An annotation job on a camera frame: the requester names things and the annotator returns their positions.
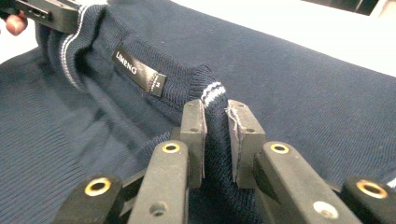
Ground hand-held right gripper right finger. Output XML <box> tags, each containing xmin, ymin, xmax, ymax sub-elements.
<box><xmin>228</xmin><ymin>99</ymin><xmax>362</xmax><ymax>224</ymax></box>

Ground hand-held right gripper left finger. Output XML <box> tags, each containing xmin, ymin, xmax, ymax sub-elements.
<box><xmin>127</xmin><ymin>99</ymin><xmax>208</xmax><ymax>224</ymax></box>

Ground navy knit sweater vest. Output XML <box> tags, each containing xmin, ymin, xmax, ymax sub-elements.
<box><xmin>0</xmin><ymin>0</ymin><xmax>396</xmax><ymax>224</ymax></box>

